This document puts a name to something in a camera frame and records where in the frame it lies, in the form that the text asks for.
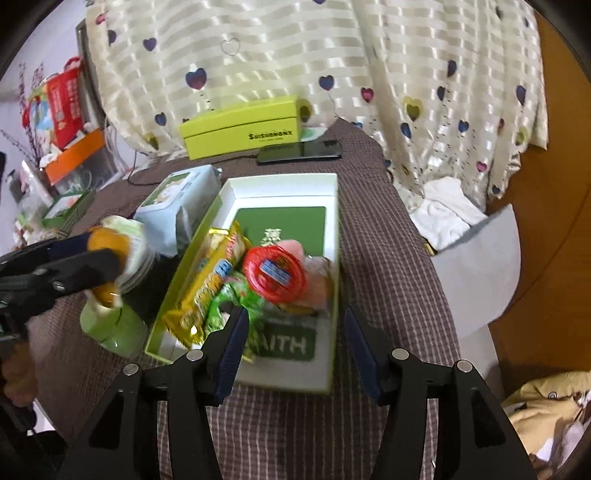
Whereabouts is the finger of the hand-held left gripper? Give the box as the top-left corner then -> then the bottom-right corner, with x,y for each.
0,248 -> 127,319
0,232 -> 94,278

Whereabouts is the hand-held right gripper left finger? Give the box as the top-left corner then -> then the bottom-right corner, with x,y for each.
55,305 -> 250,480

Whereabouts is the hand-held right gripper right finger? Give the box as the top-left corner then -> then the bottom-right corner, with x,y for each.
344,304 -> 539,480

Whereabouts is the green snack packet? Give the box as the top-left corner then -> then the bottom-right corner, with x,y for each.
203,272 -> 269,365

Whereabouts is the long yellow snack bar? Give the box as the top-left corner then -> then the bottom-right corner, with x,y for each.
161,258 -> 236,348

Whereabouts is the clear bread packet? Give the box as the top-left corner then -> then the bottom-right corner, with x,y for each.
295,256 -> 335,319

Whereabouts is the red lid jelly cup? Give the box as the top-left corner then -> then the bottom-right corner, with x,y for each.
242,240 -> 309,308

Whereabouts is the lime green box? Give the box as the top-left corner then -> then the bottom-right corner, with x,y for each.
178,95 -> 303,161
144,173 -> 342,395

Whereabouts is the person's left hand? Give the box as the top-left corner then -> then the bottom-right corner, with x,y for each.
0,344 -> 37,409

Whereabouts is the green rimmed shallow box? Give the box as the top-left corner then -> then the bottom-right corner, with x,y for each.
41,189 -> 95,232

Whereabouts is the lime green lidded jar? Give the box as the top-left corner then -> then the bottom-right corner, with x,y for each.
79,298 -> 149,358

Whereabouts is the brown checked tablecloth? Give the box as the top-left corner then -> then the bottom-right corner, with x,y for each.
28,117 -> 462,480

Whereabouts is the orange lid storage box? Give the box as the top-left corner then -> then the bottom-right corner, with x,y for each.
44,127 -> 118,195

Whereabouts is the wet wipes pack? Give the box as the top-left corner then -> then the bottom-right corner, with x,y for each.
134,167 -> 222,257

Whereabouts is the light grey sheet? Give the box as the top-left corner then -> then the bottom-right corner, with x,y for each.
431,204 -> 520,342

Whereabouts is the colourful printed box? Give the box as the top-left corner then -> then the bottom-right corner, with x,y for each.
22,83 -> 58,139

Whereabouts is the red packaging bag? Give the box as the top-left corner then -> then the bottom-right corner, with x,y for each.
46,56 -> 88,148

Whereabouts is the white cloth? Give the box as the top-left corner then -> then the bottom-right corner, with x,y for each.
409,178 -> 488,252

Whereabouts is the beige clothing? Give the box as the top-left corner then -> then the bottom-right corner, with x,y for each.
501,371 -> 591,480

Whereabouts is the closed lime green box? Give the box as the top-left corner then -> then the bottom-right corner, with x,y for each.
178,95 -> 303,161

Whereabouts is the black smartphone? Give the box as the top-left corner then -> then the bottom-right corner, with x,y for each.
256,140 -> 343,165

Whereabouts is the heart print curtain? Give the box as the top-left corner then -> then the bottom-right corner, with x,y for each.
85,0 -> 550,217

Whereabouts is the black cable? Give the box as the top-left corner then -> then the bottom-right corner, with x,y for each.
127,154 -> 259,188

